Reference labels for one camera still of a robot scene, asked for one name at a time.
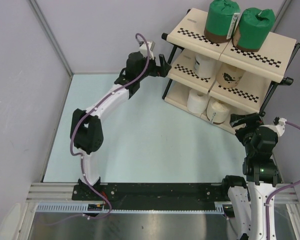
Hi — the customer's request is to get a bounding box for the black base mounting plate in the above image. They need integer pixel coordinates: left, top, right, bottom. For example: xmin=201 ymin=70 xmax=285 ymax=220
xmin=71 ymin=182 xmax=251 ymax=212

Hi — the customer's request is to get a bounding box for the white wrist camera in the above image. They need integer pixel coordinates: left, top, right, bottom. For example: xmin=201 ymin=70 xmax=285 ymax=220
xmin=273 ymin=116 xmax=287 ymax=137
xmin=139 ymin=40 xmax=155 ymax=60

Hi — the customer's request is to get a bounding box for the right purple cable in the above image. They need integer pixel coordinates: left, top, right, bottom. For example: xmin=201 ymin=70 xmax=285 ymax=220
xmin=229 ymin=121 xmax=300 ymax=240

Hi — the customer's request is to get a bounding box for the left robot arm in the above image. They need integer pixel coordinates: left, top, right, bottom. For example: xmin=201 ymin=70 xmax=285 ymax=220
xmin=70 ymin=51 xmax=173 ymax=200

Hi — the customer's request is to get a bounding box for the cream paper roll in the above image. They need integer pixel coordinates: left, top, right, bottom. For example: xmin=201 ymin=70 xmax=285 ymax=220
xmin=206 ymin=97 xmax=231 ymax=125

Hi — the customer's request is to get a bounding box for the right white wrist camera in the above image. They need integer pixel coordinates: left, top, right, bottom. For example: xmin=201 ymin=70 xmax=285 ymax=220
xmin=273 ymin=116 xmax=287 ymax=137

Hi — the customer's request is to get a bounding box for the beige three-tier shelf rack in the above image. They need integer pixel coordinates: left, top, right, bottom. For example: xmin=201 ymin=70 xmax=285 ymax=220
xmin=161 ymin=8 xmax=300 ymax=133

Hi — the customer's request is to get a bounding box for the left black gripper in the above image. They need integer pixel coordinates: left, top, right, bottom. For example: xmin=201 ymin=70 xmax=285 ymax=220
xmin=136 ymin=53 xmax=171 ymax=81

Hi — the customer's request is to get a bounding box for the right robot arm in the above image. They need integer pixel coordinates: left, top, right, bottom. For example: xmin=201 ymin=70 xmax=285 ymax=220
xmin=220 ymin=113 xmax=286 ymax=240

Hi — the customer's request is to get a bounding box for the brown paper roll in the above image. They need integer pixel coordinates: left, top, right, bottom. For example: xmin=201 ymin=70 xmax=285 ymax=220
xmin=215 ymin=63 xmax=246 ymax=89

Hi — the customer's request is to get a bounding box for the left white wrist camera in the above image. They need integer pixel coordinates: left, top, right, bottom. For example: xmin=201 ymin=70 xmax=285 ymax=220
xmin=139 ymin=40 xmax=155 ymax=60

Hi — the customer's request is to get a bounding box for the unwrapped white paper roll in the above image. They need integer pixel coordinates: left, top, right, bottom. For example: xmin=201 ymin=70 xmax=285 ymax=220
xmin=187 ymin=88 xmax=210 ymax=114

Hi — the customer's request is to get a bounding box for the green roll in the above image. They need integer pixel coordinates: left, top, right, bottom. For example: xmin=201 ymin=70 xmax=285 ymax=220
xmin=232 ymin=7 xmax=276 ymax=52
xmin=204 ymin=0 xmax=241 ymax=44

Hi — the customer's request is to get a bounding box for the aluminium rail frame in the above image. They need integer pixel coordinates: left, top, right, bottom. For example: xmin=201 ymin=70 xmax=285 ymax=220
xmin=24 ymin=183 xmax=300 ymax=216

